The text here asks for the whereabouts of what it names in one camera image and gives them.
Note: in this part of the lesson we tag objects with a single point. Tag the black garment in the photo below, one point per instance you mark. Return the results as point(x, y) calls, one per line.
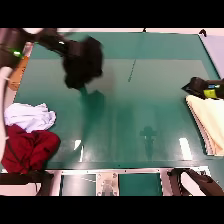
point(83, 63)

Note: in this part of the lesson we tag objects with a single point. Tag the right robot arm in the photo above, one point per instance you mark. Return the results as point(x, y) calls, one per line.
point(199, 86)

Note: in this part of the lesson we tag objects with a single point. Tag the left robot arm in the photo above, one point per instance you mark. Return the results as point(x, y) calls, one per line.
point(50, 40)

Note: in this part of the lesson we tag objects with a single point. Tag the white garment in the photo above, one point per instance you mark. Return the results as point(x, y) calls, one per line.
point(30, 116)

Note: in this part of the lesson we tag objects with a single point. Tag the red garment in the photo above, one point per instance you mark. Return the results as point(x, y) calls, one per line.
point(30, 150)

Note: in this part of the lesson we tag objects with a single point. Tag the cream garment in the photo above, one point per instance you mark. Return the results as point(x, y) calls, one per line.
point(210, 123)

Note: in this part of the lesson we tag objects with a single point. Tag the silver frame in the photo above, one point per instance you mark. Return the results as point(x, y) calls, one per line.
point(106, 183)

